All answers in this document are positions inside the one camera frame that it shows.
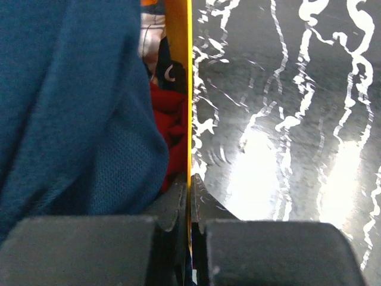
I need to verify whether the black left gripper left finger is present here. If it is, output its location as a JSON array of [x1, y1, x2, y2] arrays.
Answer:
[[148, 174, 188, 285]]

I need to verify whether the orange plastic basket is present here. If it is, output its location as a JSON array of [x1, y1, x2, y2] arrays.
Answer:
[[164, 0, 193, 265]]

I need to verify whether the red garment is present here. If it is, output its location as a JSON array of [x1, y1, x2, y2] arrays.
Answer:
[[150, 83, 188, 193]]

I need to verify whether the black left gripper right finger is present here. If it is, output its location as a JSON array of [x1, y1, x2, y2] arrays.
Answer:
[[190, 174, 236, 285]]

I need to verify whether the colourful patterned cloth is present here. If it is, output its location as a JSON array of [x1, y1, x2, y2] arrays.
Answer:
[[138, 1, 182, 94]]

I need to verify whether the navy blue garment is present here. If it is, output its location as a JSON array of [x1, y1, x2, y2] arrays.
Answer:
[[1, 1, 168, 240]]

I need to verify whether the black marble pattern mat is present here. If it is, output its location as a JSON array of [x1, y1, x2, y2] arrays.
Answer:
[[192, 1, 380, 285]]

